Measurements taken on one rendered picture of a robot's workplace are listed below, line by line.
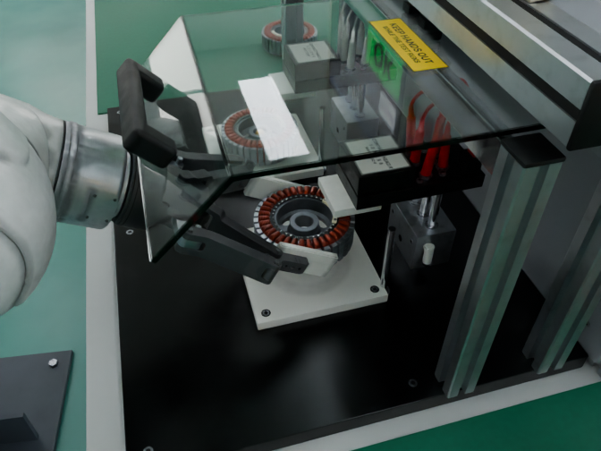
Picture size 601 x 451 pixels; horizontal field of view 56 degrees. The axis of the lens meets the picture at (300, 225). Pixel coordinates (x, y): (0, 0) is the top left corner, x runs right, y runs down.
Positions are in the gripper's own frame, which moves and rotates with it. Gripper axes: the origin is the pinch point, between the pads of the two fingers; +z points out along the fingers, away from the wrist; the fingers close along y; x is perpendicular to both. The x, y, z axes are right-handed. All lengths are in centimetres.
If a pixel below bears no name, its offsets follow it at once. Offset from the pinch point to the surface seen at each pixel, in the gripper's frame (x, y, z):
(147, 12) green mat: -13, -88, -5
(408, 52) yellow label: 23.2, 6.4, -4.8
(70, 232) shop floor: -97, -105, -1
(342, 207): 5.4, 2.8, 1.3
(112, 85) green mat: -18, -56, -13
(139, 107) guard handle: 12.7, 8.5, -23.1
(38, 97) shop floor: -104, -199, -13
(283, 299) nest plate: -6.7, 5.1, -0.2
